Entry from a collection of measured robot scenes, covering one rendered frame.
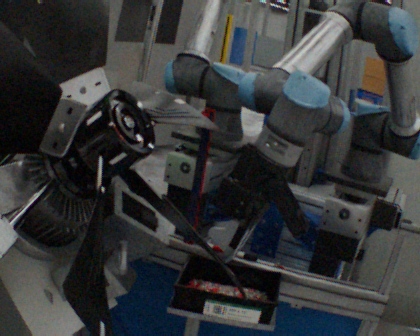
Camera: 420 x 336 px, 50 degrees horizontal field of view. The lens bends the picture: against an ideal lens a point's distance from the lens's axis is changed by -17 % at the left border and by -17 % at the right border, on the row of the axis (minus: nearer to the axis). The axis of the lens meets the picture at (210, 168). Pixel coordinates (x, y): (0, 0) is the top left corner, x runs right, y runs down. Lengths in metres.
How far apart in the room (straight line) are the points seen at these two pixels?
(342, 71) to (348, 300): 0.81
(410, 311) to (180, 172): 1.77
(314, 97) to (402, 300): 2.14
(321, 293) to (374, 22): 0.67
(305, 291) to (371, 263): 1.53
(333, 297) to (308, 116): 0.55
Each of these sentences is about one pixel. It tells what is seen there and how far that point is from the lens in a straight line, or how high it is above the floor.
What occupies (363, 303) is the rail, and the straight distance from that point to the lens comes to 1.24.
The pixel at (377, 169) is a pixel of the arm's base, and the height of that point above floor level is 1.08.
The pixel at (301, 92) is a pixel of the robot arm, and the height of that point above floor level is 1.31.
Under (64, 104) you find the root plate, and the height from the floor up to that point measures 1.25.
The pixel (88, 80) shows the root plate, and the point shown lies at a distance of 0.86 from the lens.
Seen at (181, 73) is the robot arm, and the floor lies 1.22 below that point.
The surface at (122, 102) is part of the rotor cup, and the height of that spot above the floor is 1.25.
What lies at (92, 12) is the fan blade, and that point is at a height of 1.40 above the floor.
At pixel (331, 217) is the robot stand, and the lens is 1.43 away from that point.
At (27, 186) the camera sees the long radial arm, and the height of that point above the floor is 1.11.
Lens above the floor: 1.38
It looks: 15 degrees down
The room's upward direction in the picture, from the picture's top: 10 degrees clockwise
